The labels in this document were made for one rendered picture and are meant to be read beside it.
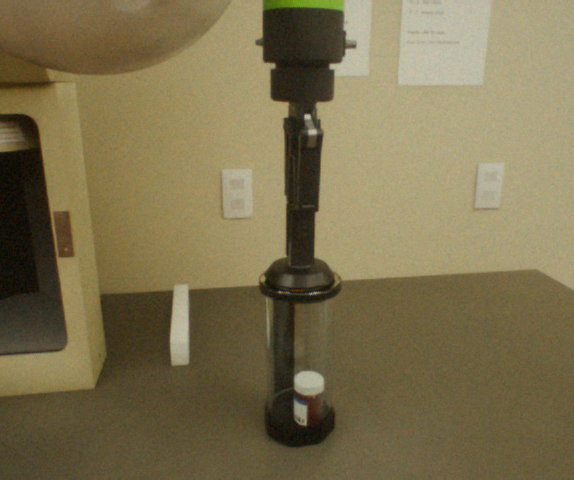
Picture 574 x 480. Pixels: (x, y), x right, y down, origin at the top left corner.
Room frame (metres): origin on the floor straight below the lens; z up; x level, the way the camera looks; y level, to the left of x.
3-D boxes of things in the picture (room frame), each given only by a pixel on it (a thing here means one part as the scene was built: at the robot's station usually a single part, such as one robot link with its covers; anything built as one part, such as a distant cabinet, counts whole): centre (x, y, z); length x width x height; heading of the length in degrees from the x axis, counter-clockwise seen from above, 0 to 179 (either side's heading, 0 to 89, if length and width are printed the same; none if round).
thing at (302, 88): (0.63, -0.02, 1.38); 0.08 x 0.07 x 0.09; 9
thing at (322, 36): (0.63, -0.02, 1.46); 0.12 x 0.09 x 0.06; 99
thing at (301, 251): (0.61, -0.02, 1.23); 0.03 x 0.01 x 0.07; 99
